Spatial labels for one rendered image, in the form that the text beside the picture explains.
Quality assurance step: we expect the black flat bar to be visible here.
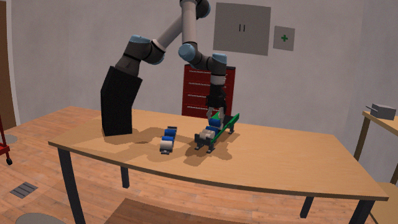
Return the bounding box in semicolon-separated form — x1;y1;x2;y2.
195;137;211;146

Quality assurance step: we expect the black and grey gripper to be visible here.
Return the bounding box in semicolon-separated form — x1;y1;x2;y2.
205;83;227;126

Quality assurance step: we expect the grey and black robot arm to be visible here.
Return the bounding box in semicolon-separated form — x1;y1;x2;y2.
115;0;227;85

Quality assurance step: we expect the blue plastic bar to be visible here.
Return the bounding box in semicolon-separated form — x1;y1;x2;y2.
205;126;218;136
162;136;174;141
164;129;175;136
209;118;220;128

